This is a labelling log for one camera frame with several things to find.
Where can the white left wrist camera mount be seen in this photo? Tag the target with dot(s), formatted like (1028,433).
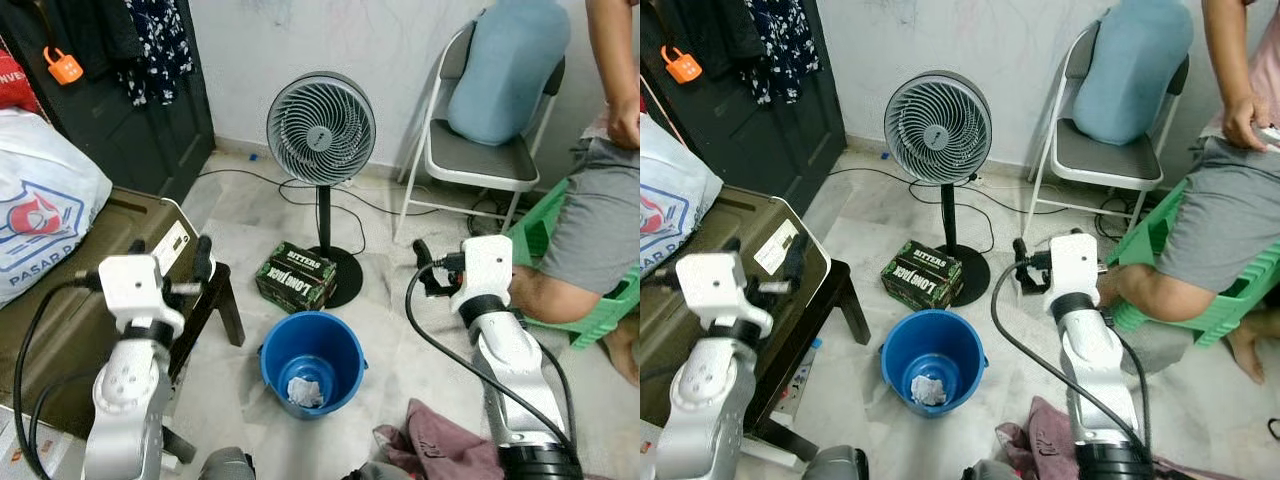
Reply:
(130,285)
(710,285)

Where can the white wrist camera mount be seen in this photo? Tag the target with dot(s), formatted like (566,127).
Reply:
(130,285)
(710,285)
(1072,265)
(485,265)

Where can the orange padlock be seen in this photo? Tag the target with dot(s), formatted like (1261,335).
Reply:
(63,68)
(683,66)

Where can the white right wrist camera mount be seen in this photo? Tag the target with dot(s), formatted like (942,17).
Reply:
(1072,265)
(485,265)

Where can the grey standing fan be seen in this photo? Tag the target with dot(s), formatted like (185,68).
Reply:
(322,130)
(938,128)

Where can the white printed cardboard box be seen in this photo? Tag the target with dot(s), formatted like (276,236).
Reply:
(30,450)

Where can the dark floral hanging garment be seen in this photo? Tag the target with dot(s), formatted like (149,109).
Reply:
(785,45)
(160,45)

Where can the white phone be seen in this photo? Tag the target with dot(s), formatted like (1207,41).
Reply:
(1270,135)

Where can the blue plastic bucket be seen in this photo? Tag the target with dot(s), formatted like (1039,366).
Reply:
(915,345)
(290,345)

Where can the dark green printed carton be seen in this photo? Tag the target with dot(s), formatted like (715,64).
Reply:
(295,278)
(920,275)

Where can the white printed plastic bag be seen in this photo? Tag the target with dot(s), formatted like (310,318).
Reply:
(670,200)
(50,200)

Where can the white grey folding chair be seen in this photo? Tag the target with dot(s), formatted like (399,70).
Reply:
(470,160)
(1100,160)

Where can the light blue pillow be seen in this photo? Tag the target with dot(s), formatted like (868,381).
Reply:
(1130,70)
(505,70)

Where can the black hanging garment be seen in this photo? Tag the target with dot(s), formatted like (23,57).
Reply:
(95,30)
(715,30)

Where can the grey robot right leg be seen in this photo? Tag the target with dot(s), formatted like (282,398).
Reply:
(990,470)
(375,472)

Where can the dark wooden low table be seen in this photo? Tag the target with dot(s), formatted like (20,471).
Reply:
(845,300)

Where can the crumpled purple cloth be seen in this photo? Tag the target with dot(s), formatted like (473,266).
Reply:
(1040,440)
(440,445)

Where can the red printed bag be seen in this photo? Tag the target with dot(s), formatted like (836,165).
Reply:
(12,85)

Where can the black door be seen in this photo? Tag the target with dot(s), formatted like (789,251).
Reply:
(150,140)
(770,150)

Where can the crumpled white paper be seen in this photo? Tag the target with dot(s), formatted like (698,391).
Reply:
(928,390)
(305,392)

